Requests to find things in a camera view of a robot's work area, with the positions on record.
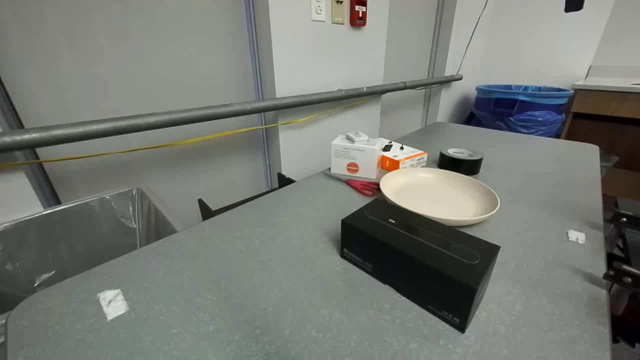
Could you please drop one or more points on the grey bin with plastic liner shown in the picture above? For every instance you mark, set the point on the grey bin with plastic liner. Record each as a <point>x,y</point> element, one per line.
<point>72,232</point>

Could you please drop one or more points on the white box with orange dot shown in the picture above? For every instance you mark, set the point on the white box with orange dot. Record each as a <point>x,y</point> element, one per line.
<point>352,156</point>

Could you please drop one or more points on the grey slanted metal strut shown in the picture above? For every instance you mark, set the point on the grey slanted metal strut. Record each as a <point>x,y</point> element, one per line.
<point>31,156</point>

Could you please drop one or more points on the blue grey wall conduit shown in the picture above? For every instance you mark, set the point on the blue grey wall conduit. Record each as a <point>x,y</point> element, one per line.
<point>260,72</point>

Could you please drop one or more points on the small white paper scrap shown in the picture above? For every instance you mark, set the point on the small white paper scrap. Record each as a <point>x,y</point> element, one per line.
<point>576,236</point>

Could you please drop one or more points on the white tape patch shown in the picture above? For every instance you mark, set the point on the white tape patch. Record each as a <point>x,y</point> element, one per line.
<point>113,304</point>

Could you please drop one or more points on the white light switch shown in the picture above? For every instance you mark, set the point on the white light switch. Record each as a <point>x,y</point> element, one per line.
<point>319,8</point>

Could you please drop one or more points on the black tape roll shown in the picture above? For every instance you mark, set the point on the black tape roll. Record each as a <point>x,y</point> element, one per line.
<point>461,162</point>

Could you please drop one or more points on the white round plate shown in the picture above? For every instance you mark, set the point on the white round plate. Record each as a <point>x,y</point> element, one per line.
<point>440,194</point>

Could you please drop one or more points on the black rectangular cardboard box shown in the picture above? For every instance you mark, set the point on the black rectangular cardboard box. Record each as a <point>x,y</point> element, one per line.
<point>417,267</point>

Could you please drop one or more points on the orange and white small box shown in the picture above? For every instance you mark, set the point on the orange and white small box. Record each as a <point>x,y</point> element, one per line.
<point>402,160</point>

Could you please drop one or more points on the black wall device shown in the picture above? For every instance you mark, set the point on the black wall device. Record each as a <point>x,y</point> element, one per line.
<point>575,4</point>

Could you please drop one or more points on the black perforated equipment cart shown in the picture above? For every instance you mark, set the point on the black perforated equipment cart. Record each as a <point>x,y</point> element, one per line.
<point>624,280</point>

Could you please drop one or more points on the red fire alarm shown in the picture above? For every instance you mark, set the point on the red fire alarm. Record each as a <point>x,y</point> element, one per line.
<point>358,12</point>

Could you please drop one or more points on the wooden cabinet with counter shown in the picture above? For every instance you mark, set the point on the wooden cabinet with counter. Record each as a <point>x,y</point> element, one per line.
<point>607,112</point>

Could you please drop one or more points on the grey metal rail pipe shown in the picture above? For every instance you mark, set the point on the grey metal rail pipe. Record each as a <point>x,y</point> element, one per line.
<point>201,115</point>

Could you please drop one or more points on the beige wall thermostat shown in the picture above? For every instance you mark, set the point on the beige wall thermostat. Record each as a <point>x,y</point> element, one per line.
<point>338,10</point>

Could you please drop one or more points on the blue lined trash bin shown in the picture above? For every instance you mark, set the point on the blue lined trash bin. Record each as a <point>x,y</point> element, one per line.
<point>521,111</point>

